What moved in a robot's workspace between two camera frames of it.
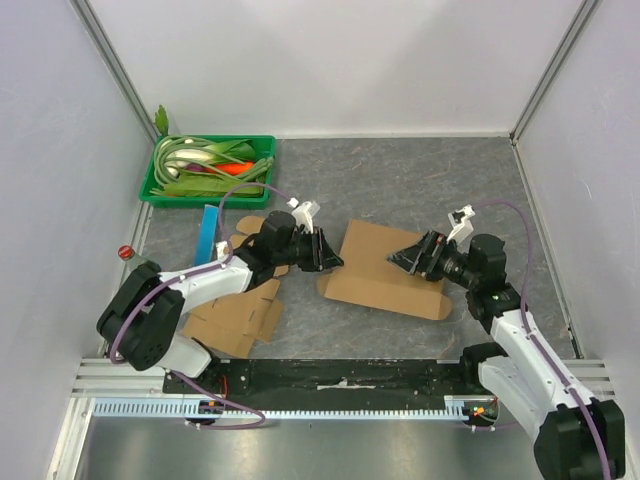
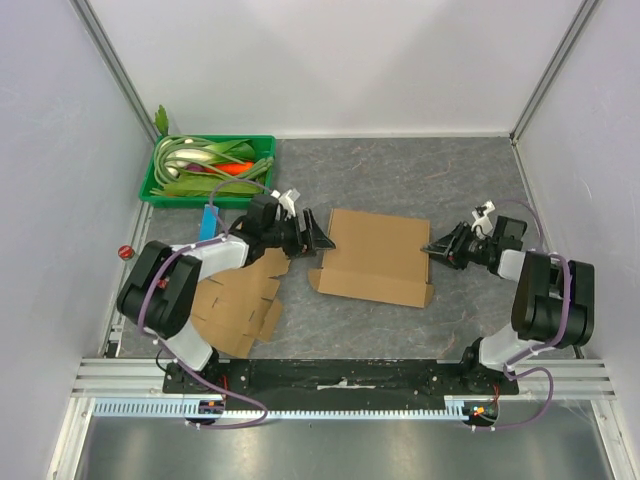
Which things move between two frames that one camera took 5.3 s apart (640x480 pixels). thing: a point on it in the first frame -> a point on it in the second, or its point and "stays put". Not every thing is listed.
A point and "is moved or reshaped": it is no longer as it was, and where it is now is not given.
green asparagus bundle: [260, 167] stays put
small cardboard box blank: [233, 323] stays put
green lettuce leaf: [196, 185] stays put
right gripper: [428, 256] -> [461, 246]
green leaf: [161, 121] stays put
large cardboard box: [367, 277] is moved or reshaped
